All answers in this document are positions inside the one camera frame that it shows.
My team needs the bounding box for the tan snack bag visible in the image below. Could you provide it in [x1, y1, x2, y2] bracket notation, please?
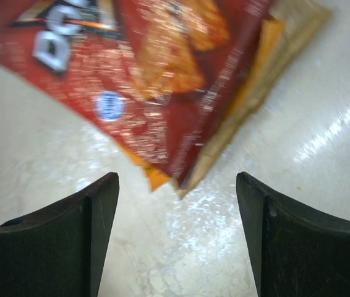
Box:
[176, 1, 332, 199]

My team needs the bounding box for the red doritos bag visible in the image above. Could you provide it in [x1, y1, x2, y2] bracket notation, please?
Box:
[0, 1, 272, 184]

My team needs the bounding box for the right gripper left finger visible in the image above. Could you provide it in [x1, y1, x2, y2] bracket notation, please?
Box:
[0, 173, 119, 296]

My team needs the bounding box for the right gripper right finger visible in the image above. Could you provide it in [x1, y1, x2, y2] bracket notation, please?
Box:
[236, 172, 350, 296]

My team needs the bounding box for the orange kettle chips bag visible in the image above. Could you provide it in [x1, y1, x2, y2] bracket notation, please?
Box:
[121, 16, 284, 192]

